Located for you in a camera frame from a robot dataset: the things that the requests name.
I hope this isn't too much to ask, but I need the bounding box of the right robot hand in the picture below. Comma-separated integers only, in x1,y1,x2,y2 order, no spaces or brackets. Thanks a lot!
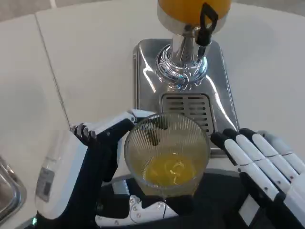
211,128,305,229

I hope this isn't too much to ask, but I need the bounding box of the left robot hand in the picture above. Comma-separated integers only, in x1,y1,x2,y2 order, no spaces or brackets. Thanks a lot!
30,108,194,229

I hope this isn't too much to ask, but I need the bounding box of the clear ribbed glass cup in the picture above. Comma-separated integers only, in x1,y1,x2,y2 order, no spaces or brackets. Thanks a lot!
123,113,212,199

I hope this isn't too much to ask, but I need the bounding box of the slotted steel drip grid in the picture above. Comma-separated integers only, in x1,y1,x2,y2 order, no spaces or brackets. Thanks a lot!
161,93,216,137

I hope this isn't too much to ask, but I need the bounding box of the steel drip tray base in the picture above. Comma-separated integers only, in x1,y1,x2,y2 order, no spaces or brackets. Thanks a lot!
132,39,240,156

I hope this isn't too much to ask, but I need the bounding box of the steel tray with rounded rim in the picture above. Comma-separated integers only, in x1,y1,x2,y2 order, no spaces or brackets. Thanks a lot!
0,156,28,221

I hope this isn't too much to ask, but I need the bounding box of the black tap lever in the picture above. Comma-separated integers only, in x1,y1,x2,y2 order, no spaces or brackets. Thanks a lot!
196,2,219,48

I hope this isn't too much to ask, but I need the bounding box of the orange juice dispenser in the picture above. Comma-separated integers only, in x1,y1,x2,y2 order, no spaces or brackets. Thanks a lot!
156,0,233,91

